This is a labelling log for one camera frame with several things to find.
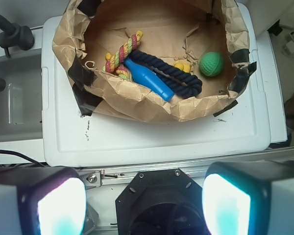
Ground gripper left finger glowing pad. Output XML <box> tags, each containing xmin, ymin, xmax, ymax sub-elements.
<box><xmin>0</xmin><ymin>167</ymin><xmax>86</xmax><ymax>235</ymax></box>

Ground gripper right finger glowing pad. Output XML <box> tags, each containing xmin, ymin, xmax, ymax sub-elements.
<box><xmin>202</xmin><ymin>161</ymin><xmax>294</xmax><ymax>235</ymax></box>

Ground yellow rubber duck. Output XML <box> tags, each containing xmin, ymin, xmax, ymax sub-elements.
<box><xmin>173</xmin><ymin>61</ymin><xmax>191</xmax><ymax>73</ymax></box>

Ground white plastic bin lid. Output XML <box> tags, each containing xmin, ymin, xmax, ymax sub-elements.
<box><xmin>41</xmin><ymin>17</ymin><xmax>271</xmax><ymax>167</ymax></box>

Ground green dimpled ball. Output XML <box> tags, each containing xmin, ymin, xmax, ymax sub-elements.
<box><xmin>199</xmin><ymin>51</ymin><xmax>224</xmax><ymax>77</ymax></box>

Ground white power strip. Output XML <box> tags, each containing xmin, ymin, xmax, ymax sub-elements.
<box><xmin>282</xmin><ymin>31</ymin><xmax>294</xmax><ymax>58</ymax></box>

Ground blue plastic bottle toy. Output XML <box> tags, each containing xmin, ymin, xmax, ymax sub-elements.
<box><xmin>123</xmin><ymin>58</ymin><xmax>174</xmax><ymax>102</ymax></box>

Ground black faucet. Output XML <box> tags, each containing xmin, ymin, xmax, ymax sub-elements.
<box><xmin>0</xmin><ymin>15</ymin><xmax>35</xmax><ymax>58</ymax></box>

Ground brown paper bag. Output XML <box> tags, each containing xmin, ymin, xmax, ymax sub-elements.
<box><xmin>52</xmin><ymin>0</ymin><xmax>257</xmax><ymax>123</ymax></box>

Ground thin black wire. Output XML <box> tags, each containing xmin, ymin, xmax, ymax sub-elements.
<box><xmin>0</xmin><ymin>148</ymin><xmax>46</xmax><ymax>168</ymax></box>

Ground aluminium extrusion rail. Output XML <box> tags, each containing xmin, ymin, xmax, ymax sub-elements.
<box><xmin>77</xmin><ymin>146</ymin><xmax>294</xmax><ymax>189</ymax></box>

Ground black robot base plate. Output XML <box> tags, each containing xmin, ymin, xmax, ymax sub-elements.
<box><xmin>115</xmin><ymin>168</ymin><xmax>210</xmax><ymax>235</ymax></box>

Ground dark navy rope toy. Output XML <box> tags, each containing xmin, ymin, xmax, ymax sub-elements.
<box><xmin>129</xmin><ymin>50</ymin><xmax>202</xmax><ymax>99</ymax></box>

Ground multicolour twisted rope toy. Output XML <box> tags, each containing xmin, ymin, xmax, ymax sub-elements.
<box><xmin>102</xmin><ymin>30</ymin><xmax>143</xmax><ymax>81</ymax></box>

